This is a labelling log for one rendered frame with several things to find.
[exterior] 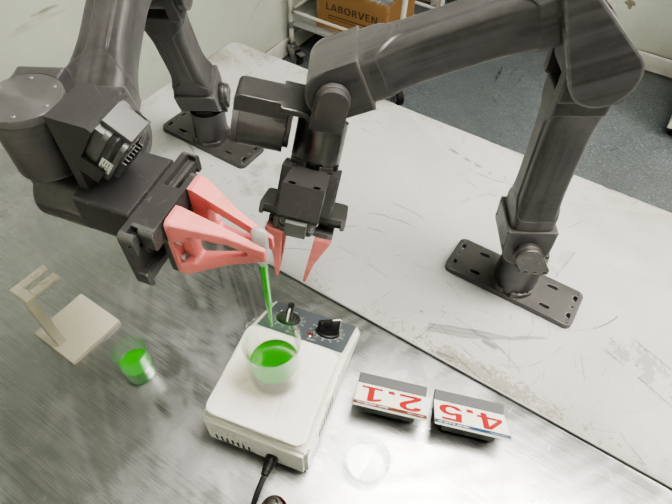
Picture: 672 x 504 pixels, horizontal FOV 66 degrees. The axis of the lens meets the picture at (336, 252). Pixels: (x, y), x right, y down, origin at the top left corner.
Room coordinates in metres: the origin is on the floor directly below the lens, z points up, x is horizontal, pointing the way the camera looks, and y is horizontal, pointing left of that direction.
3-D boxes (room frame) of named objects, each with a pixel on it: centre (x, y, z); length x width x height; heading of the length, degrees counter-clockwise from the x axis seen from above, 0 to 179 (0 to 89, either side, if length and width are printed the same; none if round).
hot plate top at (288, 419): (0.25, 0.06, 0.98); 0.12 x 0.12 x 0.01; 72
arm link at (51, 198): (0.32, 0.22, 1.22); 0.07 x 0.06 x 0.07; 72
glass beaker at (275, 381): (0.27, 0.06, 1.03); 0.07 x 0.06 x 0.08; 152
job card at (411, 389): (0.27, -0.08, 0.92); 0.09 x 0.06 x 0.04; 79
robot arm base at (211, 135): (0.78, 0.24, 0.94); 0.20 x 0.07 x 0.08; 59
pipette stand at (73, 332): (0.36, 0.35, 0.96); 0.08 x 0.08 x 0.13; 59
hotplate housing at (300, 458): (0.28, 0.06, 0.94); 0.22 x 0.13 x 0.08; 162
